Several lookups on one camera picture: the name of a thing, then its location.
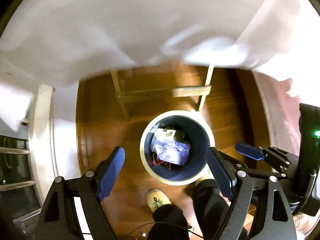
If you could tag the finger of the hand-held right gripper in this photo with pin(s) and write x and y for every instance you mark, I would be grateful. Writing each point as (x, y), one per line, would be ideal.
(250, 151)

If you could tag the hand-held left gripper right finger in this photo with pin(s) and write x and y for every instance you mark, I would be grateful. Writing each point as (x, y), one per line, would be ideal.
(220, 172)

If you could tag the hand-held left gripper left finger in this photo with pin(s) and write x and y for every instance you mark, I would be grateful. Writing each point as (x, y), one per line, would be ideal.
(112, 172)

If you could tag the navy trash bin cream rim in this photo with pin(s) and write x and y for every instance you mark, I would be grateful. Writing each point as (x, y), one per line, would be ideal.
(197, 140)

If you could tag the red packet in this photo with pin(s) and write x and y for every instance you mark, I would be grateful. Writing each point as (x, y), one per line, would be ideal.
(160, 162)

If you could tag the purple bag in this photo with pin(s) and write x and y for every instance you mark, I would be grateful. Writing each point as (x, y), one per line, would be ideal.
(172, 152)

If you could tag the person's right hand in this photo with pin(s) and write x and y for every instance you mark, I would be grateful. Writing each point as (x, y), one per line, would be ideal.
(303, 223)

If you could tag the yellow embroidered slipper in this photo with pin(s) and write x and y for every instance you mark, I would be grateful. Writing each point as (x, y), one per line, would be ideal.
(157, 200)
(207, 174)

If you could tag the person's right trouser leg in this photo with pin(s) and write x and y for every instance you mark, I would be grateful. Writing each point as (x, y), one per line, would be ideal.
(210, 205)

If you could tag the person's trouser leg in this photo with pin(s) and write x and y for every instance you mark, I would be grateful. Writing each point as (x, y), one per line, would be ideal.
(170, 222)
(210, 205)

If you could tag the pink bed sheet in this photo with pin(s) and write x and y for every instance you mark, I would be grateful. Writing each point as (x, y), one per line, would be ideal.
(282, 115)

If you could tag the person's left trouser leg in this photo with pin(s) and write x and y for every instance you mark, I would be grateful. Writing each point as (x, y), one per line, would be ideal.
(170, 222)

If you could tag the steel window grille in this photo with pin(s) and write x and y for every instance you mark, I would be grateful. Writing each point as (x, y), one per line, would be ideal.
(15, 151)

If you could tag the cartoon printed tablecloth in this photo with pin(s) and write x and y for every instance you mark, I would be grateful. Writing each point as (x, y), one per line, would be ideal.
(100, 30)

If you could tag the wooden table frame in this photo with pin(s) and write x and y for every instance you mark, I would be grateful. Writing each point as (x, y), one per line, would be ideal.
(190, 91)

